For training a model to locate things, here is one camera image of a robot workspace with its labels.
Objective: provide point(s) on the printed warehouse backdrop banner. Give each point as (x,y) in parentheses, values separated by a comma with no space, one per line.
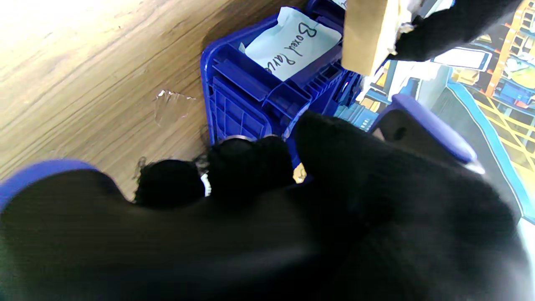
(480,92)

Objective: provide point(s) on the cardboard box handwritten label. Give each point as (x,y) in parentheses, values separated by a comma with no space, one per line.
(372,33)

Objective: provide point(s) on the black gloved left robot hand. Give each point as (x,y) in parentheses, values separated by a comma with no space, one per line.
(451,27)

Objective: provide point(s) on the black and blue barcode scanner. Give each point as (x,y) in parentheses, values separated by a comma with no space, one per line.
(125,251)

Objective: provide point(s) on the blue bin labelled boxed parcels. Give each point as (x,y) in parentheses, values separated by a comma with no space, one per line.
(242,100)

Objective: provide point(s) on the paper label boxed parcels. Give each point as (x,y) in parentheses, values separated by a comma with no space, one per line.
(292,42)

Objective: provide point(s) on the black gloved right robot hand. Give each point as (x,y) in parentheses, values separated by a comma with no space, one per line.
(397,217)

